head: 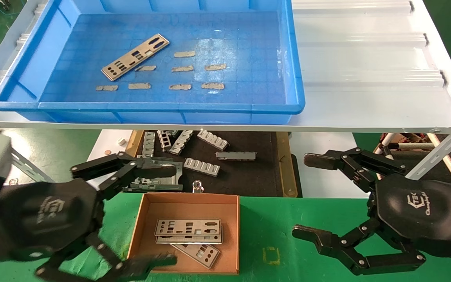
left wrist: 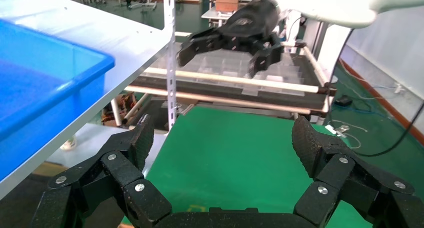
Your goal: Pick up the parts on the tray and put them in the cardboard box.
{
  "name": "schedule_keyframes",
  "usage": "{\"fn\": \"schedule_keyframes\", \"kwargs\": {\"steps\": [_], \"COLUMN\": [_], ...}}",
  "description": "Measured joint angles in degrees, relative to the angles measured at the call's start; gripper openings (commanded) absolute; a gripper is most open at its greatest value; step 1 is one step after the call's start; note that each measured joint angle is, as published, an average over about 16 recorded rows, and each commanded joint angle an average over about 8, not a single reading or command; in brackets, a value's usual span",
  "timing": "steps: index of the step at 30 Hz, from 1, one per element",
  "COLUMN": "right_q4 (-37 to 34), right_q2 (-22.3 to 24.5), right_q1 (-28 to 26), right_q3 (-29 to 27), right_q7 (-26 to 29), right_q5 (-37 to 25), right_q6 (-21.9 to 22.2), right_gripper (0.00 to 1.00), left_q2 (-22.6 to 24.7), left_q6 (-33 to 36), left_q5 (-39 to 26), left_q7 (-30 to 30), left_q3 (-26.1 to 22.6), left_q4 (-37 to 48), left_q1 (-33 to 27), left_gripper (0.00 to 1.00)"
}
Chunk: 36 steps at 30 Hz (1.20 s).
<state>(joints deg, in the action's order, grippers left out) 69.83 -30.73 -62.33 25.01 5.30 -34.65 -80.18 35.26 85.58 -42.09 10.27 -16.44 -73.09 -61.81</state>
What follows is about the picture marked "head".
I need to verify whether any large blue plastic tray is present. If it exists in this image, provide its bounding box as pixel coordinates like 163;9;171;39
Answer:
0;0;305;125

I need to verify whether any white tube frame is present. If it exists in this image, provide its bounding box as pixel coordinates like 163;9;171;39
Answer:
374;133;447;157

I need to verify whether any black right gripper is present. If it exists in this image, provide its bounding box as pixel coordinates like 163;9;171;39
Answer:
292;148;451;275

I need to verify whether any open brown cardboard box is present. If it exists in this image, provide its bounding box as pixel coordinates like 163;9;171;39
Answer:
126;192;240;275

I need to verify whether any silver slotted metal bracket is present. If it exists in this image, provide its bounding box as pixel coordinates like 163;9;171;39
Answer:
143;132;156;157
183;158;220;177
157;130;171;152
197;130;229;151
216;151;256;161
170;130;194;155

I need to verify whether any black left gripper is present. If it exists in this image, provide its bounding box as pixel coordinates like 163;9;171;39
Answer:
0;152;177;282

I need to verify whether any white metal shelf rack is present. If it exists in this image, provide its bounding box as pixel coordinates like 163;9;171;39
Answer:
0;0;451;184

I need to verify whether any green table cloth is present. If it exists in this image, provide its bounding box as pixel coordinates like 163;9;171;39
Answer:
0;192;451;282

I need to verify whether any black work mat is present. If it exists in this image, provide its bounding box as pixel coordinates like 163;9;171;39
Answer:
133;130;289;197

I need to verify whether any large silver sheet-metal bracket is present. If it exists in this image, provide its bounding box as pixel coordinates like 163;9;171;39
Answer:
123;156;184;192

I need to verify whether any silver IO shield plate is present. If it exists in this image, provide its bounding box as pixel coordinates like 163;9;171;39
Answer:
156;225;224;245
154;218;221;237
101;33;170;81
171;243;220;269

